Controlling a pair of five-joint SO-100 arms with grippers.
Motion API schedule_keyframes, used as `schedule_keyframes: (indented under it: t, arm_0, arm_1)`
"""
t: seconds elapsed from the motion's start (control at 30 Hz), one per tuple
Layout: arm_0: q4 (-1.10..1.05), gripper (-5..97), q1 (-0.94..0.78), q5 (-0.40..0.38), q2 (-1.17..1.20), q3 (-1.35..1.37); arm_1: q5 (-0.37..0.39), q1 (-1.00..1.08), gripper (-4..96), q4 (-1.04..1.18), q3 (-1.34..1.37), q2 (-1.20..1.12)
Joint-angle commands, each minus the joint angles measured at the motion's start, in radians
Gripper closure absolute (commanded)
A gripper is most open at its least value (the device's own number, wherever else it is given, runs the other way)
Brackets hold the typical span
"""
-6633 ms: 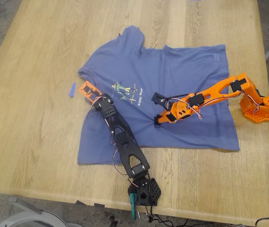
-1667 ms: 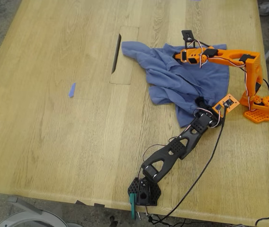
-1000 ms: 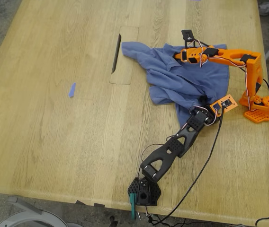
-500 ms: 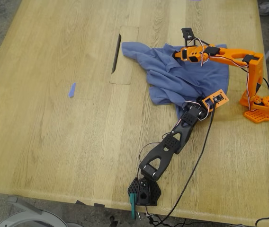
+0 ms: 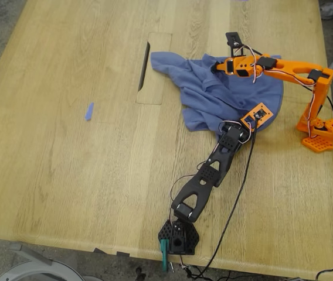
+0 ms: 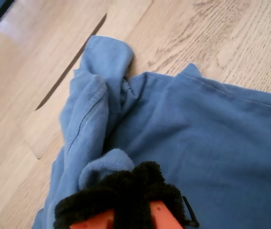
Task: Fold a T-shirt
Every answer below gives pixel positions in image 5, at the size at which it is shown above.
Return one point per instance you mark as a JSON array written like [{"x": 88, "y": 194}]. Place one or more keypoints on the black perforated arm base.
[{"x": 191, "y": 240}]

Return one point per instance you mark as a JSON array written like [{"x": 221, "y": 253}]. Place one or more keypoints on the blue tape strip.
[{"x": 89, "y": 112}]

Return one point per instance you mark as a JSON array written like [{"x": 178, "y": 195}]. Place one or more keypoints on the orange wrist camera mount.
[{"x": 260, "y": 112}]

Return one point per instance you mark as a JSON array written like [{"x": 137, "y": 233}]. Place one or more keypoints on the green table clamp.
[{"x": 164, "y": 251}]

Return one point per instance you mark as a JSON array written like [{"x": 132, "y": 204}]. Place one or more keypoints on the blue printed T-shirt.
[{"x": 213, "y": 96}]

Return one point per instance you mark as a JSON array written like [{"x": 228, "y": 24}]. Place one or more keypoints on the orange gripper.
[{"x": 224, "y": 67}]

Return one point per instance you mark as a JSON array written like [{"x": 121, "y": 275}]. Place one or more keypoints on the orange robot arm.
[{"x": 295, "y": 70}]

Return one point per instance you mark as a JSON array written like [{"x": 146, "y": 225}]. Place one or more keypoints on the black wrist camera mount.
[{"x": 232, "y": 39}]

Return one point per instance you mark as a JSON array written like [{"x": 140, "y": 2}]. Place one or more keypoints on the orange perforated arm base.
[{"x": 317, "y": 143}]

